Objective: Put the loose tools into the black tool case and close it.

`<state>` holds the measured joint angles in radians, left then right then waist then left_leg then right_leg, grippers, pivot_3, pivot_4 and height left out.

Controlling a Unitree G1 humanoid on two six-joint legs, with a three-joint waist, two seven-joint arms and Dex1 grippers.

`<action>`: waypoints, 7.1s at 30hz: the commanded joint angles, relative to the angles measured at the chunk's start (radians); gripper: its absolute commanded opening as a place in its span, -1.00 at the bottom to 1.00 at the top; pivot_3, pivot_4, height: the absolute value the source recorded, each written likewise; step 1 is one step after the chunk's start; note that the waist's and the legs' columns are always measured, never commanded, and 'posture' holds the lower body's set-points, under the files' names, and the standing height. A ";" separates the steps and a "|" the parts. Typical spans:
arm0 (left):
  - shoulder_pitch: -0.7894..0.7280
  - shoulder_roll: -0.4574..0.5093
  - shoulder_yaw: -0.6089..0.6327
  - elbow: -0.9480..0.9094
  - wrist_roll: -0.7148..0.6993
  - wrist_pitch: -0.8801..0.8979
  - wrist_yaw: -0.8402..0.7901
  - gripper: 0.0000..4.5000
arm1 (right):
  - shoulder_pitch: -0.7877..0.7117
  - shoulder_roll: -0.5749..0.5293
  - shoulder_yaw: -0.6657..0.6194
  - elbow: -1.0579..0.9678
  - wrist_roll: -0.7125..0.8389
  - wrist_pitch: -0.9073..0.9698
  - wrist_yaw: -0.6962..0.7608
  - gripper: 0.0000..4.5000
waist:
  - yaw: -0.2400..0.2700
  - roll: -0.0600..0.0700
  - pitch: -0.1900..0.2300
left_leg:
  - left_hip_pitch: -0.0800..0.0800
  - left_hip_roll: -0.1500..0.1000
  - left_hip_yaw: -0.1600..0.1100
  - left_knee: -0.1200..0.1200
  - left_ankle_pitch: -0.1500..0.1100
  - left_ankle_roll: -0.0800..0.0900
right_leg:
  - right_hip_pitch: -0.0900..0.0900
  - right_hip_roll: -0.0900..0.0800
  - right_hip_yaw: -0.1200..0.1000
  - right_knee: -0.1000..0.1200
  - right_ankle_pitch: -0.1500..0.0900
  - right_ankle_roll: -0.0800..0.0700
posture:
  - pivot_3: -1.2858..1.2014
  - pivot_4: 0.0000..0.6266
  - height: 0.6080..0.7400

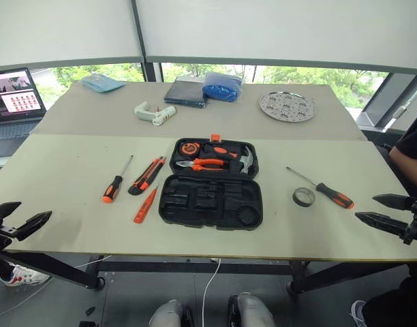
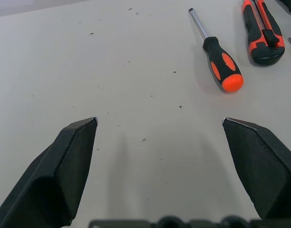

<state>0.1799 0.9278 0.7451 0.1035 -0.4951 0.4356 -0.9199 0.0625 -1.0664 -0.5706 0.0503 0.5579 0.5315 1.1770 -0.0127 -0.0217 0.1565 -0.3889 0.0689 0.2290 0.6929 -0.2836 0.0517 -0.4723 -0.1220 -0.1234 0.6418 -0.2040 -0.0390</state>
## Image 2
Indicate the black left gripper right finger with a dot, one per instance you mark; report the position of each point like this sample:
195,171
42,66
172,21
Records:
262,166

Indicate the orange black utility knife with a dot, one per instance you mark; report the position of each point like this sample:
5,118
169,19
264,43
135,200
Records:
255,28

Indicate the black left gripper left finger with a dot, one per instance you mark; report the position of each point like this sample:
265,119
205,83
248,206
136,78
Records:
52,171

